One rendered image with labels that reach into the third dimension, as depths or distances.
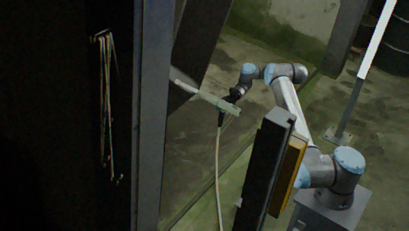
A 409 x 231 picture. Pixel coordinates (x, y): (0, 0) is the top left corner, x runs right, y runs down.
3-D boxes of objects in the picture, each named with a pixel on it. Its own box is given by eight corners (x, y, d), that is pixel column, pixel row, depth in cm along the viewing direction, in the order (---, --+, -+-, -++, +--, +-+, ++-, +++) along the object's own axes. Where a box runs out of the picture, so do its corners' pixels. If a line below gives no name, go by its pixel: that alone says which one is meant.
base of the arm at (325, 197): (358, 193, 219) (364, 179, 213) (345, 217, 205) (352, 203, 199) (323, 175, 226) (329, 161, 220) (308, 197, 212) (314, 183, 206)
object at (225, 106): (237, 131, 288) (242, 107, 273) (233, 136, 285) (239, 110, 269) (176, 100, 303) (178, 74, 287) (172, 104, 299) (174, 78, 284)
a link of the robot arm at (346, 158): (361, 192, 206) (374, 167, 195) (327, 195, 202) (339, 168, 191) (348, 169, 217) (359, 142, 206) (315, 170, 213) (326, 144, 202)
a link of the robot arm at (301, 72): (315, 63, 236) (272, 63, 302) (294, 63, 233) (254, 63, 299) (315, 85, 237) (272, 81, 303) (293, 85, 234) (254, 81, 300)
